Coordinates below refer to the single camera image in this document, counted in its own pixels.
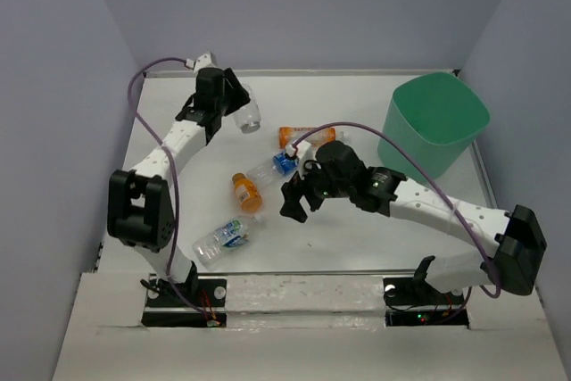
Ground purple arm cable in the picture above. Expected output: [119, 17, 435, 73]
[128, 56, 219, 324]
[289, 120, 503, 300]

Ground small orange juice bottle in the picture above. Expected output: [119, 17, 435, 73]
[232, 173, 263, 213]

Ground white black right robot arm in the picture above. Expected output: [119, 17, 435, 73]
[280, 141, 547, 302]

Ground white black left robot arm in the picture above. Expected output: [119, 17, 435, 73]
[107, 66, 250, 305]

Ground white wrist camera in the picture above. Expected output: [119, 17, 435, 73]
[184, 52, 218, 73]
[285, 140, 313, 163]

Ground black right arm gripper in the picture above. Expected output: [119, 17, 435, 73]
[279, 153, 353, 221]

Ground green plastic bin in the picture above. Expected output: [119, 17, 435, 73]
[377, 72, 491, 184]

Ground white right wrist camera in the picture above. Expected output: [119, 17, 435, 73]
[285, 140, 313, 163]

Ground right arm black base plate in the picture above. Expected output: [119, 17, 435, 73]
[383, 277, 469, 327]

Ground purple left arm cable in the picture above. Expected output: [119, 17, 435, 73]
[128, 56, 219, 324]

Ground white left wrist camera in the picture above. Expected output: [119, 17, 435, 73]
[184, 52, 218, 73]

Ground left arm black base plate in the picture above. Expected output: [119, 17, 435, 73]
[140, 275, 228, 328]

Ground long orange label bottle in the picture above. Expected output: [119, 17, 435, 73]
[277, 127, 349, 149]

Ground clear jar with silver rim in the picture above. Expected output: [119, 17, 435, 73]
[232, 84, 261, 135]

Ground clear bottle green blue label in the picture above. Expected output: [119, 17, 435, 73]
[193, 214, 264, 269]

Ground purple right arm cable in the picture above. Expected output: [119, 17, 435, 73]
[289, 120, 503, 300]

